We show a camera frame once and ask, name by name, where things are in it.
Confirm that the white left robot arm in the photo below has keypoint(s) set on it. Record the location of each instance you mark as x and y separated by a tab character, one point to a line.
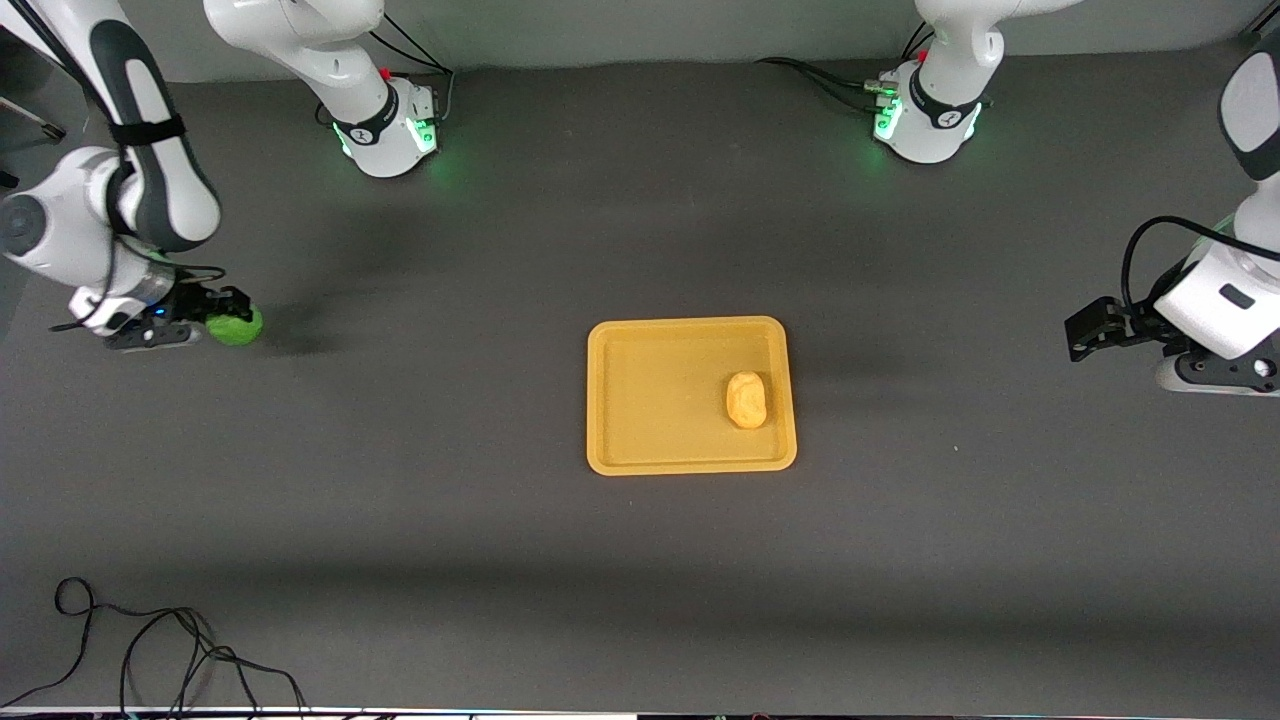
940	110

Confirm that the yellow-brown potato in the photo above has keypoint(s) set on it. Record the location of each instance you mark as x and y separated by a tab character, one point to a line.
747	400

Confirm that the dark grey table mat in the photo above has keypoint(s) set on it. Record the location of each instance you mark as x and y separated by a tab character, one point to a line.
400	500

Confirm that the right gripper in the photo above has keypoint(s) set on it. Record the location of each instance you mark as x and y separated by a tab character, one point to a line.
186	302

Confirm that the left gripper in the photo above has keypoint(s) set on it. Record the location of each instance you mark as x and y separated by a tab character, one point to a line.
1137	325

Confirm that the green apple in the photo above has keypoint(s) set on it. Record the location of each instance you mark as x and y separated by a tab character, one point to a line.
238	328

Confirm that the yellow rectangular tray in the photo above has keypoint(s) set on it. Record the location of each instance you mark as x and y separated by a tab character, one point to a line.
660	400

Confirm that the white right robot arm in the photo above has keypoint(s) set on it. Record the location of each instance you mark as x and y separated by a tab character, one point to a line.
150	180

